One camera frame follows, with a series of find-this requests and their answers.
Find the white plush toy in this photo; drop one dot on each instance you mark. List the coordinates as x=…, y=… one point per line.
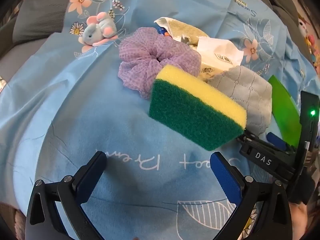
x=303, y=26

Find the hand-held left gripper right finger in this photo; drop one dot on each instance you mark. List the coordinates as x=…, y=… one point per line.
x=228, y=182

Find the green cardboard box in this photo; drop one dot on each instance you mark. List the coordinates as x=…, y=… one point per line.
x=285, y=110

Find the pink yellow plush toy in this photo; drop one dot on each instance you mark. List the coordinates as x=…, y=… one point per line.
x=312, y=47

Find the green yellow sponge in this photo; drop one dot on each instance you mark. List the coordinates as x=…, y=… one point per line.
x=190, y=115

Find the grey quilted cloth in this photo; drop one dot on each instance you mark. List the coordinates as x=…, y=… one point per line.
x=245, y=92

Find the purple scrunchie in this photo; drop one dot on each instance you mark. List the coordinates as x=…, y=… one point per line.
x=140, y=52

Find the grey pillow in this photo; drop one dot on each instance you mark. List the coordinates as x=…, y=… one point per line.
x=40, y=15

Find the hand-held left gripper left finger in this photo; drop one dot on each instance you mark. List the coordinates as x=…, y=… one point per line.
x=86, y=190

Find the blue floral bedsheet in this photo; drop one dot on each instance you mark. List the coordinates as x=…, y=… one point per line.
x=100, y=105

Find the beige terry towel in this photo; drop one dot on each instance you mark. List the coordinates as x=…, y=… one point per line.
x=185, y=31

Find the yellow tissue pack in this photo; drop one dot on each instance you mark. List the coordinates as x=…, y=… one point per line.
x=217, y=52

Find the small colourful packet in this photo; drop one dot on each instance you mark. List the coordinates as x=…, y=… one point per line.
x=162, y=31

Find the grey pink mouse plush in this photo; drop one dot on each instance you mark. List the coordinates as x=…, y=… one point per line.
x=97, y=31

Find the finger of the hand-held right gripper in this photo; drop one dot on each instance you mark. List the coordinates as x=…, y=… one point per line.
x=260, y=156
x=275, y=140

